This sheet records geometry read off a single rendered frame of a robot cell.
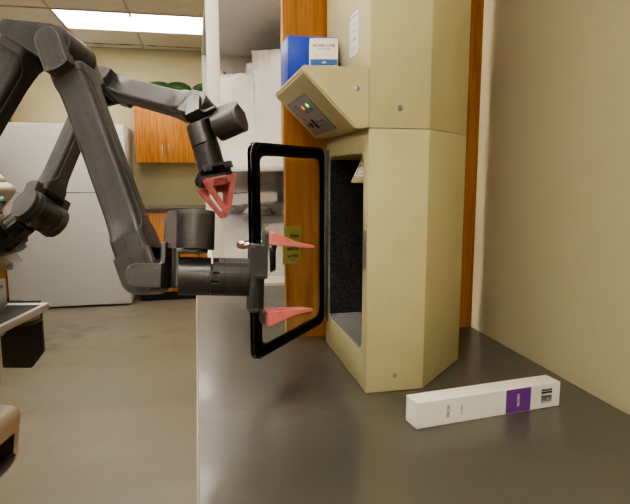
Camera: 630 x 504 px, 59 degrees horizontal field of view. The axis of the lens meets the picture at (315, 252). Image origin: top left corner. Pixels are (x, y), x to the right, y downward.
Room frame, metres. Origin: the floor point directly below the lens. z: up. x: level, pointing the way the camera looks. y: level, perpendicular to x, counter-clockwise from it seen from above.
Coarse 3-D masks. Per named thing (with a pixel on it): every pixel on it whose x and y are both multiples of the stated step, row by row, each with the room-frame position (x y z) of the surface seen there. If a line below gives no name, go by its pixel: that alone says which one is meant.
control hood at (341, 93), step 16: (288, 80) 1.08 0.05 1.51; (304, 80) 0.98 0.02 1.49; (320, 80) 0.95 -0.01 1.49; (336, 80) 0.95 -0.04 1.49; (352, 80) 0.96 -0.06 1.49; (368, 80) 0.97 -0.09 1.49; (288, 96) 1.16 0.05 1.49; (320, 96) 0.98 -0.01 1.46; (336, 96) 0.96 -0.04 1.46; (352, 96) 0.96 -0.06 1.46; (368, 96) 0.97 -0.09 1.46; (336, 112) 0.98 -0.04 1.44; (352, 112) 0.96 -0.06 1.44; (368, 112) 0.97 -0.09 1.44; (352, 128) 0.98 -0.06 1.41
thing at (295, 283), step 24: (264, 168) 1.03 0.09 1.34; (288, 168) 1.12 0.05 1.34; (312, 168) 1.21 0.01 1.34; (264, 192) 1.03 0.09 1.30; (288, 192) 1.11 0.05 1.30; (312, 192) 1.21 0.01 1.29; (264, 216) 1.03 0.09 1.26; (288, 216) 1.11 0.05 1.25; (312, 216) 1.21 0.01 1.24; (312, 240) 1.21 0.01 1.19; (288, 264) 1.11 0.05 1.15; (312, 264) 1.21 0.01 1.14; (264, 288) 1.03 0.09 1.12; (288, 288) 1.11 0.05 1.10; (312, 288) 1.21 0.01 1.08; (312, 312) 1.21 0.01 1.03; (264, 336) 1.03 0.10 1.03
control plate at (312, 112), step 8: (304, 96) 1.05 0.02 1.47; (296, 104) 1.15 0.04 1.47; (304, 104) 1.10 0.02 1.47; (312, 104) 1.05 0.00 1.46; (296, 112) 1.21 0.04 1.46; (304, 112) 1.15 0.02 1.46; (312, 112) 1.10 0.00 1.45; (320, 112) 1.05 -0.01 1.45; (304, 120) 1.21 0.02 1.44; (328, 120) 1.05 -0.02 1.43; (312, 128) 1.21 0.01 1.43; (320, 128) 1.15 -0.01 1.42; (328, 128) 1.10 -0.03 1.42; (336, 128) 1.06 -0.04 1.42
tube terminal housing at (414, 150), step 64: (384, 0) 0.97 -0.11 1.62; (448, 0) 1.05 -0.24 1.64; (384, 64) 0.97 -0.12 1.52; (448, 64) 1.06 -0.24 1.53; (384, 128) 0.98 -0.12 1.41; (448, 128) 1.07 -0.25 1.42; (384, 192) 0.97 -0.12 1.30; (448, 192) 1.08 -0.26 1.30; (384, 256) 0.97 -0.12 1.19; (448, 256) 1.09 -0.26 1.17; (384, 320) 0.97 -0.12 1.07; (448, 320) 1.10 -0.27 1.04; (384, 384) 0.97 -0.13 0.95
